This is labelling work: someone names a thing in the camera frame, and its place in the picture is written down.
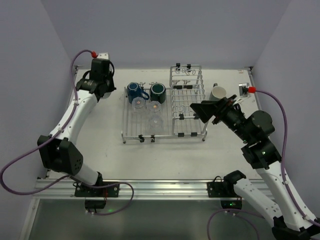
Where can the silver wire dish rack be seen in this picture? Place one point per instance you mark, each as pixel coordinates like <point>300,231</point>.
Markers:
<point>185,86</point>

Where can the clear glass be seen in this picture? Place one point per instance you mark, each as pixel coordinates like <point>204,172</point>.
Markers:
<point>154,107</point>
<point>139,105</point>
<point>155,124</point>

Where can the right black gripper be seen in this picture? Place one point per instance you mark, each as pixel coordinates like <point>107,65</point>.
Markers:
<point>222,110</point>

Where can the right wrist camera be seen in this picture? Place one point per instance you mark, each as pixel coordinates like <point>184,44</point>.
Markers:
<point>243,92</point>

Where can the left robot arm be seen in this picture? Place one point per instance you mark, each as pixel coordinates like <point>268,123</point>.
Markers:
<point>58,150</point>

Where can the aluminium frame rail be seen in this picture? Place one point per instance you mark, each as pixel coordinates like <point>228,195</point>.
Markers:
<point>143,189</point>

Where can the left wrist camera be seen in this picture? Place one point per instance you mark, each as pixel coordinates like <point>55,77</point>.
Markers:
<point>103,56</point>

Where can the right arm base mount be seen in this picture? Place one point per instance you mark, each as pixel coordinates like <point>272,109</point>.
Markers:
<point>219,189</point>

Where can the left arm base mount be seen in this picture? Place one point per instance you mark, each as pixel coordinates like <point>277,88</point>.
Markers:
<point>96,198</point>

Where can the clear glass front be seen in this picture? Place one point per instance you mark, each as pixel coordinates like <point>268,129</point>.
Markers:
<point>155,124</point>

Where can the grey blue mug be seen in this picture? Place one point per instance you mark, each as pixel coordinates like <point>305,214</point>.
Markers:
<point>217,93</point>

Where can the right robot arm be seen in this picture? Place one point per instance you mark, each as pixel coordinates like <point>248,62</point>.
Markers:
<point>286,213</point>

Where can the dark green mug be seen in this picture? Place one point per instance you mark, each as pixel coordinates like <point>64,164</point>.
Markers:
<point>158,93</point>

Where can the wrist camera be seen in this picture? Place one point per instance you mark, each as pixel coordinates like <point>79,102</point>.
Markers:
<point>243,92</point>
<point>103,56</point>

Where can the dark blue mug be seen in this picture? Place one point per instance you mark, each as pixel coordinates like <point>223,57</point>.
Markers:
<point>134,90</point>

